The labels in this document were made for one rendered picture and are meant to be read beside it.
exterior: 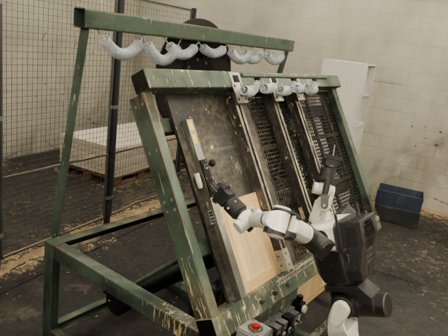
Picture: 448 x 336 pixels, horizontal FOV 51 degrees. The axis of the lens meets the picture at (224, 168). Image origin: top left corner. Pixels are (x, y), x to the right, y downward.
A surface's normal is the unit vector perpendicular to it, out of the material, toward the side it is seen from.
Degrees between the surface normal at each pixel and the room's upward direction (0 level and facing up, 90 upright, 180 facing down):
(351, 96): 90
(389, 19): 90
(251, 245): 59
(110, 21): 90
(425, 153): 90
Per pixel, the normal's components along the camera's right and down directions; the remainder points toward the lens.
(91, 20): 0.79, 0.25
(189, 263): -0.60, 0.14
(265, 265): 0.74, -0.27
